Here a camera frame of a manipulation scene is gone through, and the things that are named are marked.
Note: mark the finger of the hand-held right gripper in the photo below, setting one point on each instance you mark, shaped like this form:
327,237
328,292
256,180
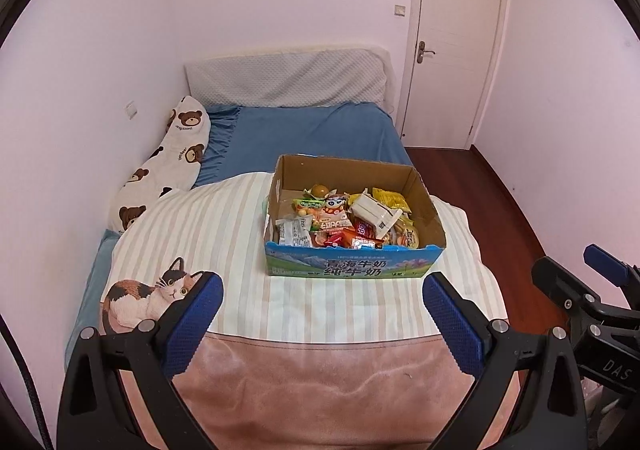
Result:
607,262
560,287

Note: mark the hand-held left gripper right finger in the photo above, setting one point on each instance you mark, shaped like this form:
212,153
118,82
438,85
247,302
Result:
455,325

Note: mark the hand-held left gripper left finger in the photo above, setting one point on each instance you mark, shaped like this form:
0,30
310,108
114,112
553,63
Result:
192,325

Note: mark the cardboard box with blue print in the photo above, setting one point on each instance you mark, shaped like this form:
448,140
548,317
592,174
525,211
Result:
350,267

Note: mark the striped cat blanket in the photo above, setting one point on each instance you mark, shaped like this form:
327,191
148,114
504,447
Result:
240,255

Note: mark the pudding cup with yellow lid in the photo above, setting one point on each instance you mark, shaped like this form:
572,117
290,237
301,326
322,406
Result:
410,236

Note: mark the light blue cloth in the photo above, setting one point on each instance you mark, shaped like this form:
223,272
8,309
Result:
92,280

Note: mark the red snack packet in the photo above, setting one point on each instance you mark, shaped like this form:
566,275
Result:
362,231

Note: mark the grey white snack packet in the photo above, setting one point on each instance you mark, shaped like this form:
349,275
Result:
295,232

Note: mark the yellow snack packet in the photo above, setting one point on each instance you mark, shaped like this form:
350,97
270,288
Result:
392,199

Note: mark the green snack packet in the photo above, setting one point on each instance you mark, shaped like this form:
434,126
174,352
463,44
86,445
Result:
306,204

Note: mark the bear print pillow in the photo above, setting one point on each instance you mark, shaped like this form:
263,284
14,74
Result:
175,155

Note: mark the brown round jelly cup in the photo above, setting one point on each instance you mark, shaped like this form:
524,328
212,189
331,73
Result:
319,190

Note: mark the blue bed sheet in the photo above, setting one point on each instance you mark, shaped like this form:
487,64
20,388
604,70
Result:
310,140

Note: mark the grey headboard cushion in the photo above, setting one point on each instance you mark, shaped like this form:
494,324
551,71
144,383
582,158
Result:
285,77

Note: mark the white door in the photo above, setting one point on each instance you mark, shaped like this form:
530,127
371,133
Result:
460,30

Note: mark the white wall socket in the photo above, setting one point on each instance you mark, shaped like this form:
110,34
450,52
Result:
131,109

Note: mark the white light switch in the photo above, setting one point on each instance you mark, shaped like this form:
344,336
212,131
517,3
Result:
399,10

